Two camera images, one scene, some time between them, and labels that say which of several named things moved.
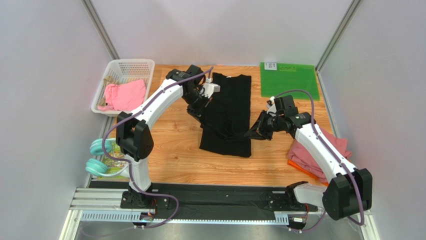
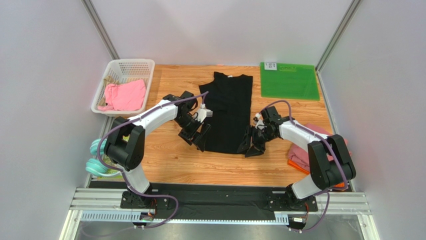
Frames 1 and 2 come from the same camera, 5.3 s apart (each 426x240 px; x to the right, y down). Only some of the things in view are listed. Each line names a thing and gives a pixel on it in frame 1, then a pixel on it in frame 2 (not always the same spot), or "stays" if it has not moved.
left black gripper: x=196 y=112 -> x=188 y=136
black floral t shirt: x=228 y=118 stays
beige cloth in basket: x=107 y=81 stays
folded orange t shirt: x=312 y=175 stays
